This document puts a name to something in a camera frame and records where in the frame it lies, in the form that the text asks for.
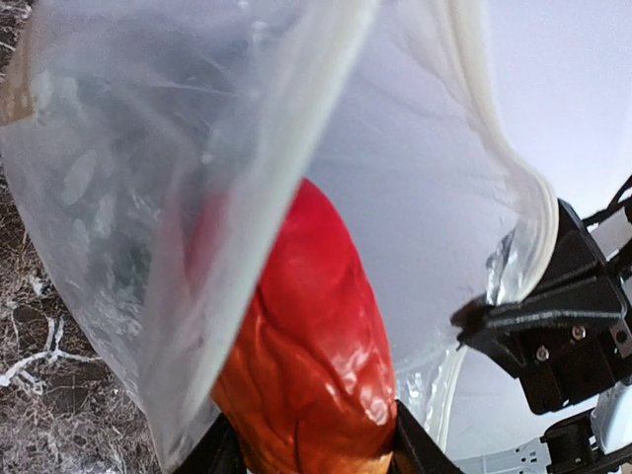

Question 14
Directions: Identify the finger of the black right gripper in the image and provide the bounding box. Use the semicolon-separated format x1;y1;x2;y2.
450;276;622;352

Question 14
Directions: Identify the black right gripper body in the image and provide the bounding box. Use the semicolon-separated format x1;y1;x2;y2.
493;198;631;415

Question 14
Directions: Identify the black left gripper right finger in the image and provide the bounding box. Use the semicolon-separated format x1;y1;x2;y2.
392;402;463;474

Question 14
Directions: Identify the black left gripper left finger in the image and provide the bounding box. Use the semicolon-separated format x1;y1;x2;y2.
174;414;247;474

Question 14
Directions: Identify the red orange mango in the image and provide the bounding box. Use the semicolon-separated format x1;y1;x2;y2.
210;180;398;473

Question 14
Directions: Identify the clear zip top bag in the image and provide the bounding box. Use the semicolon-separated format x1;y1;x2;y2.
1;1;560;472

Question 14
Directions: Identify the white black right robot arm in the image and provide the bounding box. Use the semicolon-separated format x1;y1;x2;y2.
451;198;631;473

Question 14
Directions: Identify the white slotted cable duct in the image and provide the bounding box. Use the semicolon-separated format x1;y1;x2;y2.
454;438;551;474

